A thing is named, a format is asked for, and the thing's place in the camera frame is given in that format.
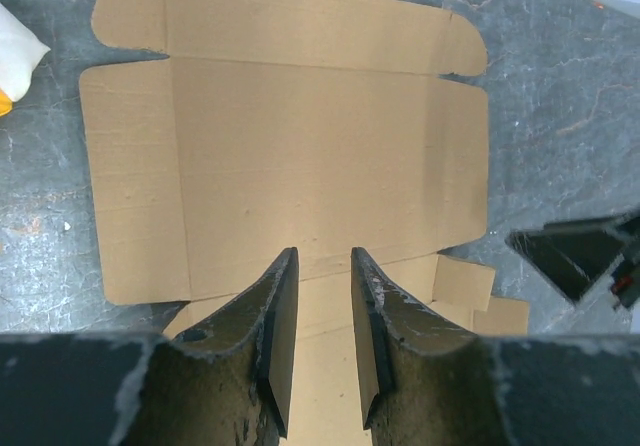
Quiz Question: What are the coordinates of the brown cardboard box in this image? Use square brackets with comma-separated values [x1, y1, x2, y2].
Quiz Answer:
[78, 0, 531, 446]

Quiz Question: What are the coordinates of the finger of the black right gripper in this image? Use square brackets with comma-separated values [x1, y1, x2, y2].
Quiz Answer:
[506, 215, 639, 304]

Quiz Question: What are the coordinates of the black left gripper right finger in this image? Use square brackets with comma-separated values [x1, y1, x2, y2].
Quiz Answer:
[351, 247, 475, 429]

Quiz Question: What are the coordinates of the green yellow white cloth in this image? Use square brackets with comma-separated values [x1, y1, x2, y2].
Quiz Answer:
[0, 5, 51, 116]

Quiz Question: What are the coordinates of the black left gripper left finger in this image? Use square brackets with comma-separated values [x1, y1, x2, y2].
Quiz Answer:
[174, 247, 299, 439]

